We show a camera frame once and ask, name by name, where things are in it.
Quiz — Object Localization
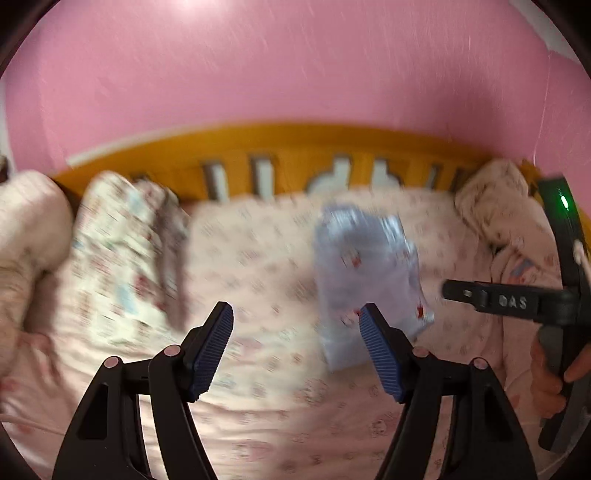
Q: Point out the yellow wooden bed rail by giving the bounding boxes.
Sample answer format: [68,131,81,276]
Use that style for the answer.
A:
[51,121,546,204]

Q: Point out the beige fluffy blanket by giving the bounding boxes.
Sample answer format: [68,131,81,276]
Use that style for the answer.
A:
[454,159,532,243]

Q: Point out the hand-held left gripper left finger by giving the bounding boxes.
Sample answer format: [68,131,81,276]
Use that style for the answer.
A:
[52,301,235,480]

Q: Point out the pink printed blanket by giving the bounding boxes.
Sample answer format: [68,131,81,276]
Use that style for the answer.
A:
[489,200,566,301]

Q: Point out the light purple printed pants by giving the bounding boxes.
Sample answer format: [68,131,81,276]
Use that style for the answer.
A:
[314,202,435,372]

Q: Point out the white printed folded cloth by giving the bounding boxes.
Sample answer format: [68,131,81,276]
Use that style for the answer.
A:
[70,171,185,349]

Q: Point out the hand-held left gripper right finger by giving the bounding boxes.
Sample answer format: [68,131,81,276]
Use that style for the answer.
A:
[358,303,539,480]

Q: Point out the cream printed pillow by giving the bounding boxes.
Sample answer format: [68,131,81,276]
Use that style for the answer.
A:
[0,170,75,386]

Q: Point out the person's right hand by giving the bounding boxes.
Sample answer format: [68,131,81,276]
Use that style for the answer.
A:
[530,337,591,420]

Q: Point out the pink printed bed sheet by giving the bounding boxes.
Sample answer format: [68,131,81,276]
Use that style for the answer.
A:
[0,187,555,480]

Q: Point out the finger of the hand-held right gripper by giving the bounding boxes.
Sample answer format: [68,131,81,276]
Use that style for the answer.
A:
[441,278,563,325]

